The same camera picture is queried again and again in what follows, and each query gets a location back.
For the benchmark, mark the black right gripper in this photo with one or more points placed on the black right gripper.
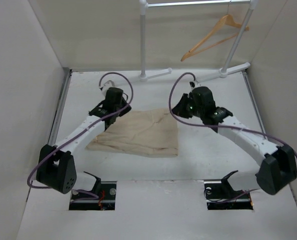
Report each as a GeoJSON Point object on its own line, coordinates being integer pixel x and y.
{"type": "Point", "coordinates": [179, 109]}

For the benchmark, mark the beige cargo trousers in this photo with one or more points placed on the beige cargo trousers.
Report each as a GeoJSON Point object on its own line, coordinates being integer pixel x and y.
{"type": "Point", "coordinates": [149, 133]}

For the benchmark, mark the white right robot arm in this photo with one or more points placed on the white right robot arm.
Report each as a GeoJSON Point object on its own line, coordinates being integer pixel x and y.
{"type": "Point", "coordinates": [277, 163]}

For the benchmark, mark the wooden clothes hanger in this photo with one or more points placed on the wooden clothes hanger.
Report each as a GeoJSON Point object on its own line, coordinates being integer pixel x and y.
{"type": "Point", "coordinates": [225, 28]}

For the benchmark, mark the left aluminium table rail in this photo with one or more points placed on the left aluminium table rail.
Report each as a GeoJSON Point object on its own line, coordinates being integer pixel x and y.
{"type": "Point", "coordinates": [60, 106]}

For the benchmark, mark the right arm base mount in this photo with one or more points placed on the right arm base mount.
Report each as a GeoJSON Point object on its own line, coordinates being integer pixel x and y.
{"type": "Point", "coordinates": [219, 197]}

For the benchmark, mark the aluminium table rail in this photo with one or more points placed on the aluminium table rail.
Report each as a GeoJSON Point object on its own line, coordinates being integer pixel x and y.
{"type": "Point", "coordinates": [60, 106]}
{"type": "Point", "coordinates": [253, 100]}

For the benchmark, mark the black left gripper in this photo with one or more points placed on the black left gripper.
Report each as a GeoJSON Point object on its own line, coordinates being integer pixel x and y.
{"type": "Point", "coordinates": [123, 112]}

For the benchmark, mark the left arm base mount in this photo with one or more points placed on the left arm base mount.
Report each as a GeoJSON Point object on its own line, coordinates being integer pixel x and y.
{"type": "Point", "coordinates": [102, 198]}

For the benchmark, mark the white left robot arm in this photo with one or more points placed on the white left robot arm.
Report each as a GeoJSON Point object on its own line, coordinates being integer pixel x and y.
{"type": "Point", "coordinates": [56, 168]}

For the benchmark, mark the right aluminium table rail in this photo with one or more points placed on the right aluminium table rail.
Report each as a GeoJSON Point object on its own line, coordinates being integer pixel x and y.
{"type": "Point", "coordinates": [253, 100]}

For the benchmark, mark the white clothes rack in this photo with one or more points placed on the white clothes rack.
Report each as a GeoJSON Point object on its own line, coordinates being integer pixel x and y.
{"type": "Point", "coordinates": [153, 35]}

